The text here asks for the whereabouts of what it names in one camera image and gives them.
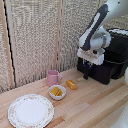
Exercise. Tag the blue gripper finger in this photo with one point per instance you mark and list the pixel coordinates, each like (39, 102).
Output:
(90, 66)
(84, 63)

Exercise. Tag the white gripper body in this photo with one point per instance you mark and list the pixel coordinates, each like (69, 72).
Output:
(90, 56)

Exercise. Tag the black air fryer drawer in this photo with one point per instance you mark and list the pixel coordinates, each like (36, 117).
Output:
(100, 74)

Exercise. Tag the small white bowl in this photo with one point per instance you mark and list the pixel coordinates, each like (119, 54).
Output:
(57, 96)

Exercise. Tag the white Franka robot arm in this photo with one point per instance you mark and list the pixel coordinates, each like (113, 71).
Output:
(96, 33)

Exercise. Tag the orange bread block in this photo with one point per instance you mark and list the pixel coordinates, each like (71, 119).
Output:
(71, 84)

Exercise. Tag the pink mug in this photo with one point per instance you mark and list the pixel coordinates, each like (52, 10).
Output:
(52, 78)

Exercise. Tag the white flat object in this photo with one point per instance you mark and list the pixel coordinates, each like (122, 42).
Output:
(120, 31)

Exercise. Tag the yellow food piece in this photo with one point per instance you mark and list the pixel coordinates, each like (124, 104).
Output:
(56, 91)

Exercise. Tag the wide woven screen panel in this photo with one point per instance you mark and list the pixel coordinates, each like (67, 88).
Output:
(33, 40)

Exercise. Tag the floral rimmed white plate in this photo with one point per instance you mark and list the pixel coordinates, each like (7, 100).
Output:
(30, 111)

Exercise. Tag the wooden post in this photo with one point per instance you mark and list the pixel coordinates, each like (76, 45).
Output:
(7, 43)

